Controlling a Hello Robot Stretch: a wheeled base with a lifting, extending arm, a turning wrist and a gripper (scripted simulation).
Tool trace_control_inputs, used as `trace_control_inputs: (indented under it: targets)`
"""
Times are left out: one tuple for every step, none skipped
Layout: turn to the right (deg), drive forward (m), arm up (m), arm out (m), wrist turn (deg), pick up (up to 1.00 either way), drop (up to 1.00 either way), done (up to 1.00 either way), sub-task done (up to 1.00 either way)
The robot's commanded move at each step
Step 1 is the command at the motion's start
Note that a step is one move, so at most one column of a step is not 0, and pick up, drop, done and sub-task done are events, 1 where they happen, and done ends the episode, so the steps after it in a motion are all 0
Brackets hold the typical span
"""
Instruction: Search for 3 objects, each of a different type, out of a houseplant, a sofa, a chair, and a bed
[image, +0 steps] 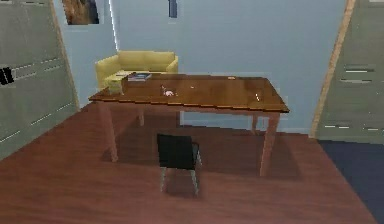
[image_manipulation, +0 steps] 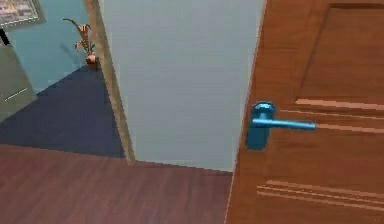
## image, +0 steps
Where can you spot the black chair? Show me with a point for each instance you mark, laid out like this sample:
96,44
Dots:
176,151

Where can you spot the yellow sofa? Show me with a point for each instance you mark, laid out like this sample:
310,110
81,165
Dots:
143,61

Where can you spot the brown wooden table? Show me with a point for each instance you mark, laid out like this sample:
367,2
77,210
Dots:
213,91

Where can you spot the small pink object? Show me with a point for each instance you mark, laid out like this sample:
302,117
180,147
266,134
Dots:
169,93

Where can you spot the blue book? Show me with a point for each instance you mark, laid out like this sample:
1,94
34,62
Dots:
139,77

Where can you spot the dark blue framed picture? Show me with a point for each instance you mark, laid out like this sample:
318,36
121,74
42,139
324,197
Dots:
172,8

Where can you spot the brown framed picture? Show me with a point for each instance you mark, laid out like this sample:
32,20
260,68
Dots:
81,11

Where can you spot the grey room door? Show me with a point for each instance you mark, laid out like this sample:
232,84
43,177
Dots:
31,76
353,76

